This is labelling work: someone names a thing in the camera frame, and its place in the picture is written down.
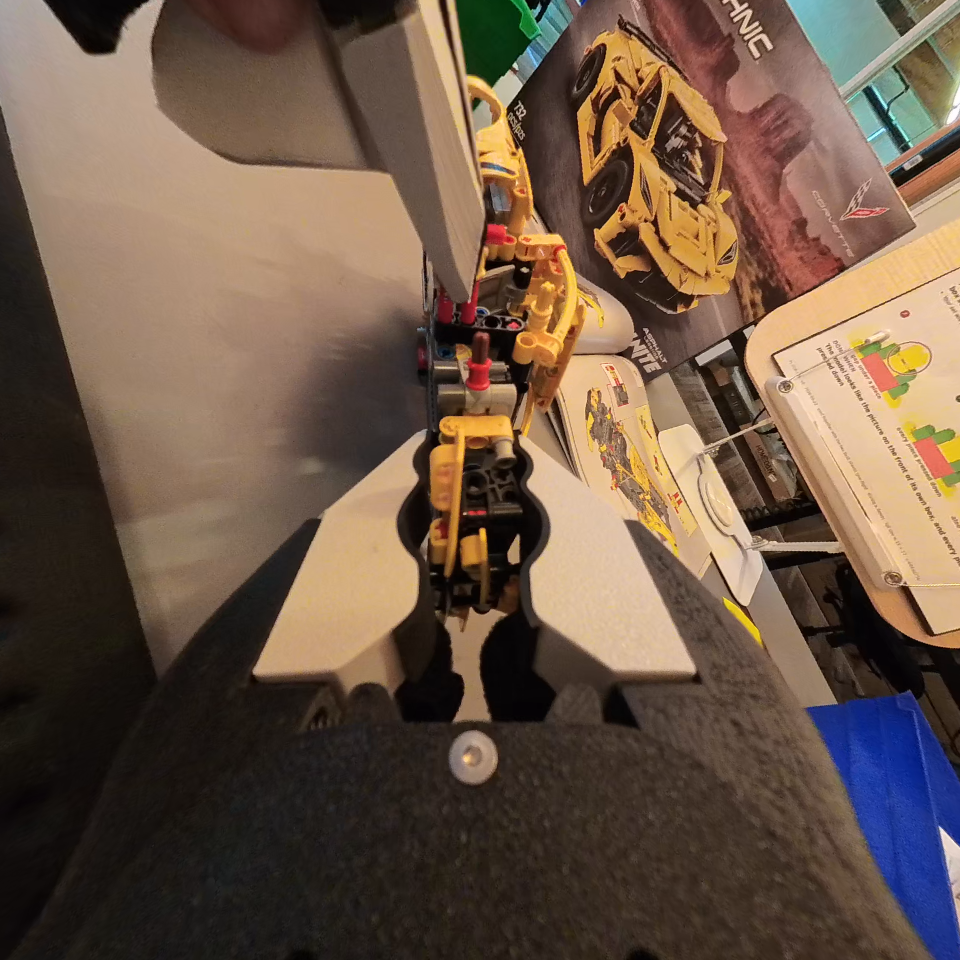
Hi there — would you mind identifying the green plastic bin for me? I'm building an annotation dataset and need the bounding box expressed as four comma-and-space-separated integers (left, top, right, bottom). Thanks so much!
456, 0, 543, 85

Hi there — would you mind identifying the grey desk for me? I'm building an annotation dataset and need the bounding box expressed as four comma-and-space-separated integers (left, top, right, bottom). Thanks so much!
0, 0, 837, 710

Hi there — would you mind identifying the wooden counter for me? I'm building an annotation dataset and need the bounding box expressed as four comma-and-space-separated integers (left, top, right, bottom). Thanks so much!
885, 123, 960, 207

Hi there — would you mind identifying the printed instruction sheet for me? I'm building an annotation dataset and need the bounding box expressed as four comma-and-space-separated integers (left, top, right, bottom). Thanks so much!
772, 270, 960, 637

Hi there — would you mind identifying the open instruction booklet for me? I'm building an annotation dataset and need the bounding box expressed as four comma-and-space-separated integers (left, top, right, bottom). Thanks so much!
551, 281, 714, 582

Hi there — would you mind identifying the yellow paper scrap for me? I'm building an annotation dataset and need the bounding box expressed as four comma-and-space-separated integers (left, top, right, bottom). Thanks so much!
722, 596, 764, 648

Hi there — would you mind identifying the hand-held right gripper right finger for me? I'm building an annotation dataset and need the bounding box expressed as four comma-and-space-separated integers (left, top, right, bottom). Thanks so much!
517, 435, 700, 689

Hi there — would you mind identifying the dark toy car set box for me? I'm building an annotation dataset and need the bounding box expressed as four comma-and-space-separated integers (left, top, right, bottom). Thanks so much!
506, 0, 918, 376

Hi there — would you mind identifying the white paper sheet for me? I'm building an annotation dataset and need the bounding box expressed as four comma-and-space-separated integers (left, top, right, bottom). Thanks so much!
936, 825, 960, 912

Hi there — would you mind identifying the person's left hand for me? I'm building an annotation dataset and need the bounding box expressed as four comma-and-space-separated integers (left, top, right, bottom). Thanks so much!
223, 0, 305, 52

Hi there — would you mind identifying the white wooden book stand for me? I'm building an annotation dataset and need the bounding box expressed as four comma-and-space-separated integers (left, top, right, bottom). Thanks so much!
658, 225, 960, 650

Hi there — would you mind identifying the blue plastic bin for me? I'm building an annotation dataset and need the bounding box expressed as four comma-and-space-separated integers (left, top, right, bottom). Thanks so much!
806, 691, 960, 960

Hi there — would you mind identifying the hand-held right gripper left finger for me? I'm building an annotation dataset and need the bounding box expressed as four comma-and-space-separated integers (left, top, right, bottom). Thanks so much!
253, 431, 444, 685

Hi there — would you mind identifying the yellow black brick car model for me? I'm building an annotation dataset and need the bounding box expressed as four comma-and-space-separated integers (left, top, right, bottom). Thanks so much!
416, 75, 605, 631

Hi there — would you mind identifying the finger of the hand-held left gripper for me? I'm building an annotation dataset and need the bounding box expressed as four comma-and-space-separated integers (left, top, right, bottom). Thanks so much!
150, 0, 489, 303

